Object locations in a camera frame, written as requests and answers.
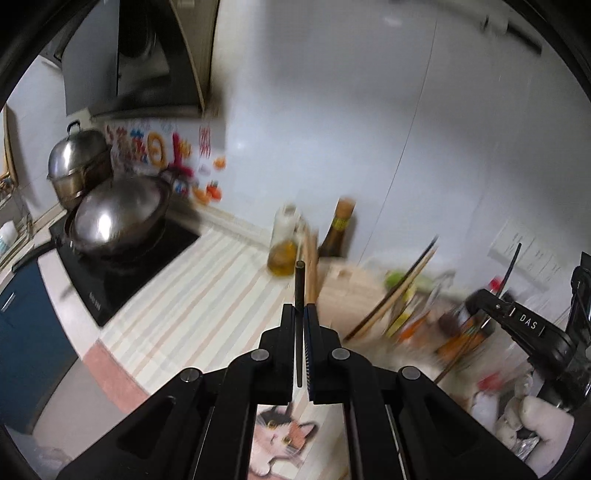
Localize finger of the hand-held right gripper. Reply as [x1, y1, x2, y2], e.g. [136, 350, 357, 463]
[464, 288, 514, 334]

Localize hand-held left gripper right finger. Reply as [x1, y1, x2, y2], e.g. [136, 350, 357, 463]
[302, 302, 539, 480]

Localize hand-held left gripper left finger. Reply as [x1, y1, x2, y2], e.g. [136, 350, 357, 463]
[55, 302, 298, 480]

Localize dark wooden chopstick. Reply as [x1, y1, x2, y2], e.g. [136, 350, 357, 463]
[294, 261, 306, 388]
[344, 234, 439, 341]
[434, 242, 522, 384]

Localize beige ribbed utensil holder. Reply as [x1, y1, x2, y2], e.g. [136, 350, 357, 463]
[316, 258, 416, 344]

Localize person's right hand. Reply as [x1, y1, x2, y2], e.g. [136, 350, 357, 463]
[496, 374, 575, 476]

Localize soy sauce bottle red cap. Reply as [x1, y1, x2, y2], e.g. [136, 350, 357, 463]
[436, 274, 506, 358]

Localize jar with brown lid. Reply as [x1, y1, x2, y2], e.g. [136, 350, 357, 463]
[436, 309, 462, 335]

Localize white orange seasoning bag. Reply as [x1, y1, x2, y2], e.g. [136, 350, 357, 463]
[397, 305, 435, 342]

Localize clear oil dispenser bottle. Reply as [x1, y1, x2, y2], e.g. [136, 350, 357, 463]
[268, 203, 303, 278]

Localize cat print striped tablecloth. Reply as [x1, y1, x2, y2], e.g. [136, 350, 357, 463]
[83, 228, 462, 480]

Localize dark bottle with gold cap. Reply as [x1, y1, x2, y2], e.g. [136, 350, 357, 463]
[318, 198, 357, 259]

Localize black induction cooktop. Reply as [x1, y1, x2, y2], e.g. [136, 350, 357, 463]
[48, 217, 201, 329]

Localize steel wok with lid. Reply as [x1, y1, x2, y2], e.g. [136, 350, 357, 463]
[11, 174, 174, 273]

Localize blue kitchen cabinet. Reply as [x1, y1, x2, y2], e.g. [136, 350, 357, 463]
[0, 261, 79, 435]

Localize steel steamer pot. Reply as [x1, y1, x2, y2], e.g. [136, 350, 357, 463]
[46, 121, 114, 210]

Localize metal dish rack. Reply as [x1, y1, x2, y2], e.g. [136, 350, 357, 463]
[0, 171, 35, 264]

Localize black range hood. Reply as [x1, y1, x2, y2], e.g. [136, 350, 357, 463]
[53, 0, 206, 120]

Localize wooden cutting board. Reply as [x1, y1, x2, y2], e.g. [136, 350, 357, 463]
[2, 105, 21, 185]

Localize white wall socket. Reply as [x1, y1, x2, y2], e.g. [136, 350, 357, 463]
[524, 235, 552, 278]
[547, 251, 571, 289]
[489, 220, 527, 266]

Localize colourful wall stickers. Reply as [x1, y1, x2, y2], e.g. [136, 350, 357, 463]
[104, 120, 229, 204]

